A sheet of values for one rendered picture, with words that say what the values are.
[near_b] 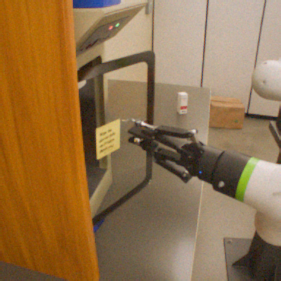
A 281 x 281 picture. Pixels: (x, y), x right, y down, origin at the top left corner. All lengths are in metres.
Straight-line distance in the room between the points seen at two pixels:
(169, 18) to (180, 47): 0.37
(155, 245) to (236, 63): 3.07
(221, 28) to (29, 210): 3.22
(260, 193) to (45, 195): 0.39
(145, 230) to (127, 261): 0.12
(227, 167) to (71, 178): 0.29
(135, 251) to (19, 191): 0.35
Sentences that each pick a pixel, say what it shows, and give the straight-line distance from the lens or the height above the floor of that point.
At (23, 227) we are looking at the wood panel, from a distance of 0.67.
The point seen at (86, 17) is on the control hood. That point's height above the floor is 1.50.
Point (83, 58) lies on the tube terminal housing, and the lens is 0.69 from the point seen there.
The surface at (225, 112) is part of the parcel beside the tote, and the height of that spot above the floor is 0.21.
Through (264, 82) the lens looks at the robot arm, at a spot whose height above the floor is 1.28.
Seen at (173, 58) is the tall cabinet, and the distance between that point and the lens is 3.67.
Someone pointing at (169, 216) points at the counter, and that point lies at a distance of 0.88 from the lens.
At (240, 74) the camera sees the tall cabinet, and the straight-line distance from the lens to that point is 3.70.
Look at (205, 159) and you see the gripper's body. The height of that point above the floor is 1.23.
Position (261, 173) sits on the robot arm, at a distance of 0.57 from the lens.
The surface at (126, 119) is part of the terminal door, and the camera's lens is 0.71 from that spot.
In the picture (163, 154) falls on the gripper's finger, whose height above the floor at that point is 1.19.
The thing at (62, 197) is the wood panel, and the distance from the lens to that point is 0.54.
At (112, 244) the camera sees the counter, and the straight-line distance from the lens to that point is 0.80.
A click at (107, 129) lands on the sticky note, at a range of 0.67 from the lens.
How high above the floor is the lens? 1.55
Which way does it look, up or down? 30 degrees down
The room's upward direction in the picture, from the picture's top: straight up
